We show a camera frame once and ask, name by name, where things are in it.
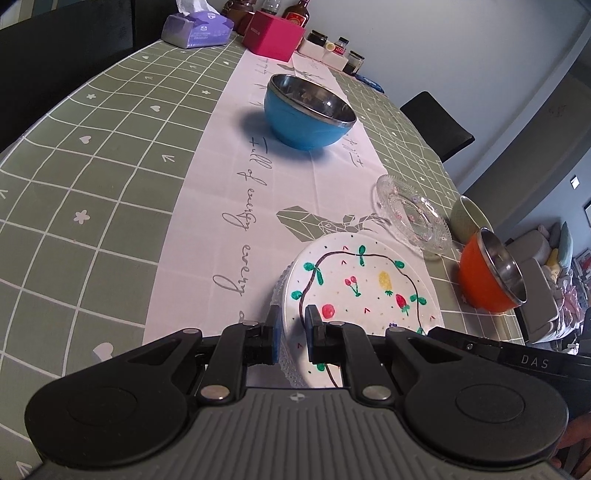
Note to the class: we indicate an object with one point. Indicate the small black-lidded jar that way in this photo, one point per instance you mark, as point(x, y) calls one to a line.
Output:
point(341, 45)

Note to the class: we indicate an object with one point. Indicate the green checked tablecloth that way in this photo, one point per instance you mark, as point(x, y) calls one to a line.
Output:
point(92, 161)

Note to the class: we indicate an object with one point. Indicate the white fruit-painted plate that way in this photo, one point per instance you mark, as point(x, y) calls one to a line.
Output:
point(369, 295)

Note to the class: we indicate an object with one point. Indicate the textured glass plate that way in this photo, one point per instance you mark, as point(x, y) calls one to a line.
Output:
point(284, 286)

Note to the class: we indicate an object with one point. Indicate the clear plastic bottle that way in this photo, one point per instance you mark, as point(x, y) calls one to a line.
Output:
point(270, 5)

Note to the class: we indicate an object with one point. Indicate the large glass jar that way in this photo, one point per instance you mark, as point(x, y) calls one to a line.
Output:
point(354, 62)

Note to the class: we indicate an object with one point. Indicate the pink square box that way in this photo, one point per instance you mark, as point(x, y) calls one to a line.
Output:
point(272, 37)

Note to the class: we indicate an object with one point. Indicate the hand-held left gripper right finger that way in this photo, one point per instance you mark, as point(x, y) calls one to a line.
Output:
point(312, 325)

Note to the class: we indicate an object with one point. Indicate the orange steel-lined bowl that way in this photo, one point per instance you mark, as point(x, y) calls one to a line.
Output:
point(480, 277)

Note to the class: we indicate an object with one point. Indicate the dark glass jar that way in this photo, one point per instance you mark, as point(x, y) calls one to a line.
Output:
point(316, 38)

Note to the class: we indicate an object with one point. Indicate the brown liquor bottle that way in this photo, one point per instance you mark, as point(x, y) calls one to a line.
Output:
point(298, 14)

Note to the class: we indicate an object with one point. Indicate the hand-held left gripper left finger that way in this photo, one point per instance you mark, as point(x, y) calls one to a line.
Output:
point(275, 334)

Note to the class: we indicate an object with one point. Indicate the white printed table runner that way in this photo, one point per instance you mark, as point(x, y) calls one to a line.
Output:
point(217, 184)

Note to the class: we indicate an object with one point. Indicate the clear glass plate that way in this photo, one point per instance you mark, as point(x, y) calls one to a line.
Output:
point(411, 217)

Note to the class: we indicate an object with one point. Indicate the pile of clothes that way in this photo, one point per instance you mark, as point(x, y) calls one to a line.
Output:
point(570, 281)

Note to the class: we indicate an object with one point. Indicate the white storage box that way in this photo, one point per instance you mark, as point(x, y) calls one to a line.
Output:
point(318, 54)

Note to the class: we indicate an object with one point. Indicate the blue flat package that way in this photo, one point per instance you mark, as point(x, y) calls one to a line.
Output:
point(369, 83)

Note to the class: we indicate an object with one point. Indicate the light-coloured sofa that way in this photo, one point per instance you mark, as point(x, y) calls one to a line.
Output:
point(531, 286)

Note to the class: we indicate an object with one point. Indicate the purple tissue pack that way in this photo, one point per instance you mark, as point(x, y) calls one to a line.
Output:
point(198, 30)

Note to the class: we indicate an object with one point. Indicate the black chair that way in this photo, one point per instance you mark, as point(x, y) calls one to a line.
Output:
point(55, 60)
point(438, 124)

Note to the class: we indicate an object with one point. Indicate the wall switch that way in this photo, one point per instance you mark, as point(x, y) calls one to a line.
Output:
point(575, 181)

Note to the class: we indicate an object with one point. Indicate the blue steel-lined bowl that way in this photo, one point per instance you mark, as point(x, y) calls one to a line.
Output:
point(295, 124)

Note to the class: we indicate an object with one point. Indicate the green ceramic bowl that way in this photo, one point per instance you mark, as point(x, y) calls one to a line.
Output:
point(464, 219)

